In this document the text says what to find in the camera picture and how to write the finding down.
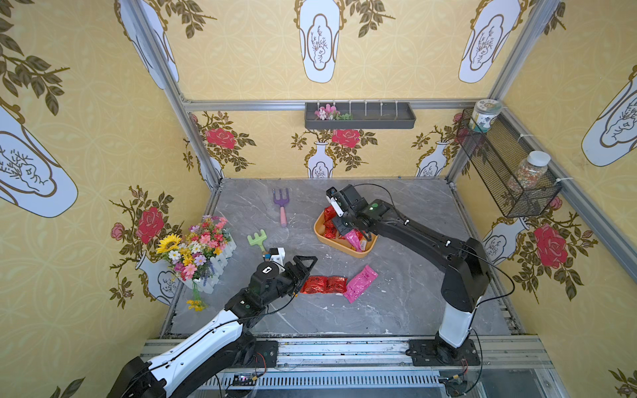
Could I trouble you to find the red tea bag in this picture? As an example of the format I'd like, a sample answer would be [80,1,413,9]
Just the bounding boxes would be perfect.
[301,276,328,295]
[323,206,337,224]
[323,224,338,240]
[326,276,348,295]

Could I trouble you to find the pink tea bag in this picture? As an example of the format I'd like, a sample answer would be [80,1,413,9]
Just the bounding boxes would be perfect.
[343,229,368,252]
[343,265,378,303]

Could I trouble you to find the orange plastic storage box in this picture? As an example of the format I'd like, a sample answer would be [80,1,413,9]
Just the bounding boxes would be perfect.
[314,212,378,259]

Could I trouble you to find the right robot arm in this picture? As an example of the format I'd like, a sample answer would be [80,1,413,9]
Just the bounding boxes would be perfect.
[326,184,490,364]

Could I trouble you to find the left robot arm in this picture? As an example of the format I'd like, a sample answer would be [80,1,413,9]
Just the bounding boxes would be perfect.
[108,255,318,398]

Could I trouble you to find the purple pink garden fork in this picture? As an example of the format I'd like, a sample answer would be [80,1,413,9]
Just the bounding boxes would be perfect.
[273,188,290,227]

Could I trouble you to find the green toy rake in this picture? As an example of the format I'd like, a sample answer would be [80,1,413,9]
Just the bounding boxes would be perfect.
[247,229,267,253]

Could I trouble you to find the artificial flower bouquet fence pot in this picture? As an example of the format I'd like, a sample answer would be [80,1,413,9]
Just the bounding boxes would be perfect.
[156,215,237,312]

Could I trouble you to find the small circuit board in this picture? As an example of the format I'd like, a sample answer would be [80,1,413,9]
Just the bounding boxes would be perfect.
[231,373,259,389]

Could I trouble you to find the small pink flowers on shelf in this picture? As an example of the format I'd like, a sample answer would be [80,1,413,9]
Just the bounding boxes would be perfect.
[315,104,353,121]

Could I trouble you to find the white lidded tin jar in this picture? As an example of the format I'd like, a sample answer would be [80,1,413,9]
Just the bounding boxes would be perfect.
[468,99,503,133]

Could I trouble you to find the clear jar white lid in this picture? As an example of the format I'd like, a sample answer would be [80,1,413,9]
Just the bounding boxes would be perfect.
[508,151,552,192]

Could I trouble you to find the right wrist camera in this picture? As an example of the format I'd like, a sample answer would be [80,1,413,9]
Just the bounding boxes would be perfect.
[326,187,344,217]

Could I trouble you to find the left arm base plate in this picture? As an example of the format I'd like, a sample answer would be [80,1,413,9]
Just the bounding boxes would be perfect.
[250,340,279,369]

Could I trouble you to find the grey wall shelf tray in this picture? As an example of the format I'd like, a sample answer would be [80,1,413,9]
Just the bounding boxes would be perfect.
[305,100,416,130]

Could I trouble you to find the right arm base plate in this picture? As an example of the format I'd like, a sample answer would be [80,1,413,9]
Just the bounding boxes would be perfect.
[406,338,481,367]

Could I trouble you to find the black wire wall basket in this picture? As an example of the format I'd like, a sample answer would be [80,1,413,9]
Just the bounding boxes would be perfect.
[457,109,562,218]

